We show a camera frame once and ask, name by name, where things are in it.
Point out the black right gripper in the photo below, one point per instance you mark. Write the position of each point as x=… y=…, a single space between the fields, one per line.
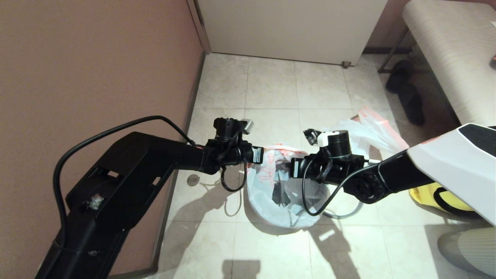
x=337 y=166

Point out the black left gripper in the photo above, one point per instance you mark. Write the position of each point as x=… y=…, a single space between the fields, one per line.
x=240 y=155

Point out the new white red-print plastic bag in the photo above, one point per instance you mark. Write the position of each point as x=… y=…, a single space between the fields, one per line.
x=263 y=197

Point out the used white red-print trash bag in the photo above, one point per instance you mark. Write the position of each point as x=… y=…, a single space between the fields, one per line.
x=372 y=128

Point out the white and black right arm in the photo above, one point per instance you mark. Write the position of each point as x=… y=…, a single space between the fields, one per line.
x=457 y=162

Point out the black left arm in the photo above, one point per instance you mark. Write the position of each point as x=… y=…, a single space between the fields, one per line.
x=131 y=170

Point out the yellow fabric bag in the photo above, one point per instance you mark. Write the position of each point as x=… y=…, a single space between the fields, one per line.
x=422 y=195

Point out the round metal floor drain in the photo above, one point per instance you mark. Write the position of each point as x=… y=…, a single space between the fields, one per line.
x=192 y=179

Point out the black slipper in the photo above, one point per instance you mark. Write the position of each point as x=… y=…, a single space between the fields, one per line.
x=399 y=74
x=412 y=105

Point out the small metal door stop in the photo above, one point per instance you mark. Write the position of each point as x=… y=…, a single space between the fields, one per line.
x=345 y=64

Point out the grey metal bench leg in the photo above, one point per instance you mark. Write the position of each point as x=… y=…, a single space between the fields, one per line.
x=392 y=51

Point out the white door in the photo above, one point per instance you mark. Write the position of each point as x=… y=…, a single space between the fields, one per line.
x=290 y=31

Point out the beige wood-grain bench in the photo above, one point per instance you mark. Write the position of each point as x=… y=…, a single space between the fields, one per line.
x=453 y=58

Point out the grey round cushion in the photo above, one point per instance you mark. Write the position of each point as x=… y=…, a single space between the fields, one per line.
x=472 y=252

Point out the red and black object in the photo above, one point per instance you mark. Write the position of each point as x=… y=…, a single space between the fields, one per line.
x=493 y=62

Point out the beige door frame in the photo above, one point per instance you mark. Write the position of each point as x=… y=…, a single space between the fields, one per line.
x=199 y=27

